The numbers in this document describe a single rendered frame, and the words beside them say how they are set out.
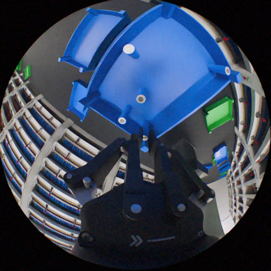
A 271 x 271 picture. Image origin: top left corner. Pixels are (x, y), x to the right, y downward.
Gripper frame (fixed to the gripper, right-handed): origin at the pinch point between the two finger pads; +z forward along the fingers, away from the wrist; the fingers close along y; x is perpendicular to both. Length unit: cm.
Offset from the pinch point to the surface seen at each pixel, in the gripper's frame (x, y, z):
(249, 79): 39, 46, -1
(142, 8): 73, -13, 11
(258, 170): -2, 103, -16
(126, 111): 4.4, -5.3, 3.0
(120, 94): 8.3, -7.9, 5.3
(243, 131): 19, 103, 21
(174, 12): 28.3, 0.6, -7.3
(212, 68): 19.6, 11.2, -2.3
